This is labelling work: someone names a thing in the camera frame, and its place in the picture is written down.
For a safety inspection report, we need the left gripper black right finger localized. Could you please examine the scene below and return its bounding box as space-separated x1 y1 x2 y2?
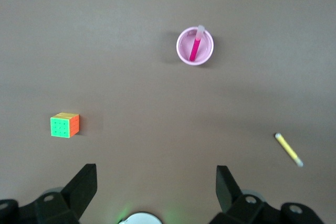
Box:
209 166 326 224

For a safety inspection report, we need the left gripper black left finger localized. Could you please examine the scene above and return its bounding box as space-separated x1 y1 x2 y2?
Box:
0 164 98 224

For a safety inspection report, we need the pink marker pen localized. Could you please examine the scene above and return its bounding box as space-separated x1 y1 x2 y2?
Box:
188 24 205 61

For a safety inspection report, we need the yellow marker pen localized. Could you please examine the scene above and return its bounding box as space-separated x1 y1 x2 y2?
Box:
275 132 304 167

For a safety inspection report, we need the colourful puzzle cube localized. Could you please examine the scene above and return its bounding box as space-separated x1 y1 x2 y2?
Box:
50 112 80 138

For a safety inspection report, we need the brown table mat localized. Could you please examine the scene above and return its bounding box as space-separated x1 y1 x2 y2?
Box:
0 0 336 224

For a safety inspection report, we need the pink mesh cup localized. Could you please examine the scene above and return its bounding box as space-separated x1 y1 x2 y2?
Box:
176 26 214 66

